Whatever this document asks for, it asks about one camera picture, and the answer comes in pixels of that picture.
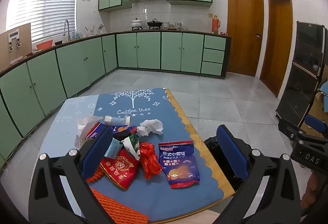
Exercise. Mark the small white and blue bottle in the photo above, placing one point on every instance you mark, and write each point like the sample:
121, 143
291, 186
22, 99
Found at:
116, 120

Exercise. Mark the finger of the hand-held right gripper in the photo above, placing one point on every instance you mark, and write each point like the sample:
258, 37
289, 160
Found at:
316, 122
288, 127

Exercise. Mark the orange thermos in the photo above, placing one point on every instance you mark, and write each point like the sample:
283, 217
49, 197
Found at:
216, 24

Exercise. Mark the cardboard box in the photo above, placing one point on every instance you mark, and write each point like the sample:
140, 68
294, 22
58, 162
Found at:
15, 54

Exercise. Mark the light blue paper card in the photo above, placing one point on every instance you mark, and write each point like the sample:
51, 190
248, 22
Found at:
112, 148

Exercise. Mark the blue biscuit packet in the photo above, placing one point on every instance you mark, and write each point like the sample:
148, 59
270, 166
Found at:
176, 162

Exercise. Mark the white utensil holder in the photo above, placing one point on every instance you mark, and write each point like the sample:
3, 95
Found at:
89, 32

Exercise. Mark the green cabinet drawer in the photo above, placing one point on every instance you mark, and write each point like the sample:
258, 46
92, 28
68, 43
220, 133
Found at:
211, 68
213, 55
214, 42

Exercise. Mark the red and gold packet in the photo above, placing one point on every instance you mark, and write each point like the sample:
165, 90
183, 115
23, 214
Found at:
120, 167

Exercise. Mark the plain wooden door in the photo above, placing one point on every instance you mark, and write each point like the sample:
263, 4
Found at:
276, 44

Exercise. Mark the clear plastic bag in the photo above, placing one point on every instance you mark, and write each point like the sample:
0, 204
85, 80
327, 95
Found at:
83, 126

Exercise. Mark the person's right hand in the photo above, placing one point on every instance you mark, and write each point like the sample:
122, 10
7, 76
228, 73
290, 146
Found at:
308, 188

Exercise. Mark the green and white wrapper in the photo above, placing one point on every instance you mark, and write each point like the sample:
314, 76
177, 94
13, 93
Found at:
132, 144

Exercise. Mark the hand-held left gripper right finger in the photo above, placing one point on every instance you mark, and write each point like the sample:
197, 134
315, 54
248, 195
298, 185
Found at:
232, 152

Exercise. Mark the red basin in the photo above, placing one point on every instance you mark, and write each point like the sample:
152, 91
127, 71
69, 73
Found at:
44, 45

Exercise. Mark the blue tree print tablecloth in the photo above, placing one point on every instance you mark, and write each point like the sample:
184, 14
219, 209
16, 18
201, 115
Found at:
176, 124

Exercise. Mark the red plastic bag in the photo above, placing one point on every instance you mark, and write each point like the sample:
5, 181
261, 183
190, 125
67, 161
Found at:
150, 160

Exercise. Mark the glass jar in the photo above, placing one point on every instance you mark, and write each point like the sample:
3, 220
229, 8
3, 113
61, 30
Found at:
178, 26
166, 25

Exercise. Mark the white cooking pot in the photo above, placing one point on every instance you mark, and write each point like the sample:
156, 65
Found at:
136, 24

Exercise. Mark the black glass cabinet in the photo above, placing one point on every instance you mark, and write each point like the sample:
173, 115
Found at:
299, 80

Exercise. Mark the light blue table cover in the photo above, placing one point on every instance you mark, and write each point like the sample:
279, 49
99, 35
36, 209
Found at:
66, 116

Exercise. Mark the window blinds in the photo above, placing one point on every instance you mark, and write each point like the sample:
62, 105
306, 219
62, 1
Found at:
43, 1

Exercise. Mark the orange foam net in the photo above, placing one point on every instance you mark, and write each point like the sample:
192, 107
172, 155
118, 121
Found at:
115, 206

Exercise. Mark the crumpled white tissue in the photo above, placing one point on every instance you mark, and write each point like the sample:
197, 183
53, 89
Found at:
151, 126

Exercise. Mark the green base cabinet unit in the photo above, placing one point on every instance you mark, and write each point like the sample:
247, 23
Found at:
76, 65

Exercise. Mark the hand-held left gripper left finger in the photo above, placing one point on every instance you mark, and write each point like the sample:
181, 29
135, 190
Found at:
96, 152

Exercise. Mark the red snack packet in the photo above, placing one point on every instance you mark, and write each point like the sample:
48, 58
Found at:
93, 130

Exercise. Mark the blue cloth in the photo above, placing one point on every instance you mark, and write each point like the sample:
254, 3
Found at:
325, 101

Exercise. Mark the black trash bag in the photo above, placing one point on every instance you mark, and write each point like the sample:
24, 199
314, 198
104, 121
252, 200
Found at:
212, 147

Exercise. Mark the black wok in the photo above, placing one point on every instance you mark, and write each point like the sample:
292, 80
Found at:
154, 24

